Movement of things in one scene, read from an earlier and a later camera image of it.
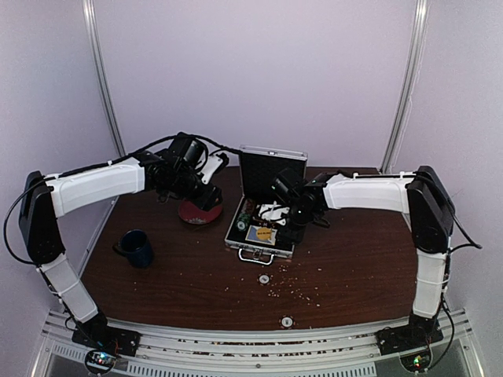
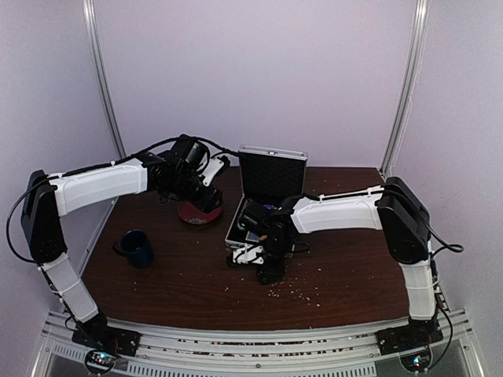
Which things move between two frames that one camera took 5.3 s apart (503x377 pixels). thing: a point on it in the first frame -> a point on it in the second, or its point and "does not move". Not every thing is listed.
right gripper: [295, 236] -> [275, 272]
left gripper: [206, 201] does not move
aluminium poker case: [256, 240] does not move
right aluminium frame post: [413, 79] does not move
